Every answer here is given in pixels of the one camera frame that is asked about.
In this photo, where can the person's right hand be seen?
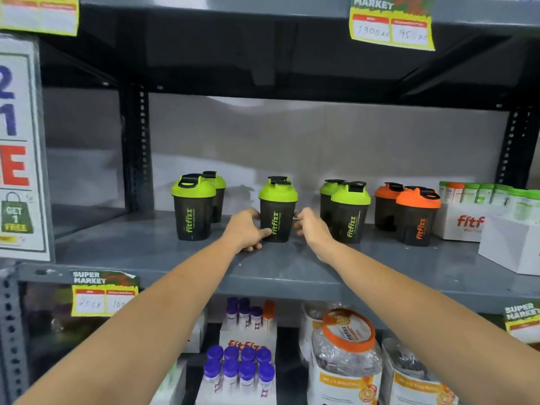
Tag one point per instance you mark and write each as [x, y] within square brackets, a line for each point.
[316, 236]

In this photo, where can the person's left hand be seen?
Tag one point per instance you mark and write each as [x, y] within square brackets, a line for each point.
[240, 231]

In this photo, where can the person's right fingers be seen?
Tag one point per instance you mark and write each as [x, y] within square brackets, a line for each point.
[300, 225]

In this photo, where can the person's left thumb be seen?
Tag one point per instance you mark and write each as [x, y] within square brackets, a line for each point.
[263, 234]

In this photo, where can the black shaker bottle green lid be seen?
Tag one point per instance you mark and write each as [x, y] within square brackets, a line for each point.
[218, 193]
[351, 215]
[193, 206]
[325, 198]
[278, 198]

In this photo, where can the person's right forearm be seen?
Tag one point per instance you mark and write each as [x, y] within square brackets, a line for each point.
[422, 333]

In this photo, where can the person's left forearm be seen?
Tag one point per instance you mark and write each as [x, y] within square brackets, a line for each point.
[139, 333]

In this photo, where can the orange capped white tube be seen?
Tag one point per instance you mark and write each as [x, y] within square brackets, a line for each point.
[453, 193]
[269, 314]

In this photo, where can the group of purple capped tubes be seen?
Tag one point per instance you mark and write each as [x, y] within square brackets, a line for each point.
[238, 366]
[244, 312]

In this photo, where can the black shaker bottle orange lid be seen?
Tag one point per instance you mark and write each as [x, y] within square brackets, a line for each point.
[417, 219]
[384, 206]

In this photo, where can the clear plastic pouch orange label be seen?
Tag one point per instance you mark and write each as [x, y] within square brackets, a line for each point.
[310, 324]
[413, 379]

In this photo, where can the grey metal shelf rack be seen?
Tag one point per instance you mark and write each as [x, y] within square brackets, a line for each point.
[126, 248]

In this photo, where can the clear plastic jar orange lid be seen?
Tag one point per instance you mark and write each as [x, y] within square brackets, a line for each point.
[346, 358]

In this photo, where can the yellow price tag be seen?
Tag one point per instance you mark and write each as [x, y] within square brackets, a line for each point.
[523, 322]
[40, 14]
[103, 295]
[392, 27]

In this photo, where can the row of green capped tubes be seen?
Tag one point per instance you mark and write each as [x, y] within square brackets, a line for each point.
[500, 196]

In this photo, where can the plain white display box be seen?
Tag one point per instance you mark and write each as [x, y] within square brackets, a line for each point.
[510, 244]

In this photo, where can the white promotion sign board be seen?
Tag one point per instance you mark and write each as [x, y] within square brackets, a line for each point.
[23, 164]

